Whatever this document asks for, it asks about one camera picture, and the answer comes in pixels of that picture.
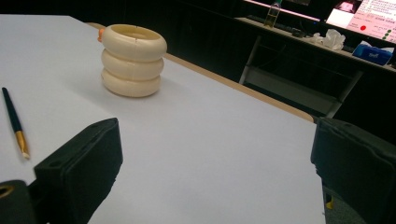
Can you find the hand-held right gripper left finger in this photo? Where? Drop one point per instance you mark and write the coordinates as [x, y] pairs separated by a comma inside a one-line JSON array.
[[84, 168]]

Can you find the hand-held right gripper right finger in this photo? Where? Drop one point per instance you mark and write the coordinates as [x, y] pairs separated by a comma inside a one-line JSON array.
[[358, 168]]

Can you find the dark makeup brush gold ferrule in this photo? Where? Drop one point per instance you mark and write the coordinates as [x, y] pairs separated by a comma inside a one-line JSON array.
[[14, 121]]

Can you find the cream ringed pen holder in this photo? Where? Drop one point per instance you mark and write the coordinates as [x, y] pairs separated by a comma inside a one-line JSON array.
[[132, 60]]

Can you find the blue tissue pack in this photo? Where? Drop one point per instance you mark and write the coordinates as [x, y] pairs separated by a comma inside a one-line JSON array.
[[372, 54]]

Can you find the crumpled white tissue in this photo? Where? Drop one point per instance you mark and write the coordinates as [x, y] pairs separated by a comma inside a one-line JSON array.
[[330, 39]]

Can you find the computer monitor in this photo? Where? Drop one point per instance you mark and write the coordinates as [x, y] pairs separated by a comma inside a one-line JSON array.
[[364, 17]]

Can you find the black keyboard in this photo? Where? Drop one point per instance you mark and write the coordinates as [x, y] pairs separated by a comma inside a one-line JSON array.
[[274, 25]]

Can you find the clear bottle yellow liquid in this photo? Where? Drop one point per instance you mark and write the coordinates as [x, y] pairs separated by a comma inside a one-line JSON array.
[[272, 14]]

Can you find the background desk with metal frame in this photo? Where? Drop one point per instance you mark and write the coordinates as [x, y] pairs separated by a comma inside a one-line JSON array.
[[311, 77]]

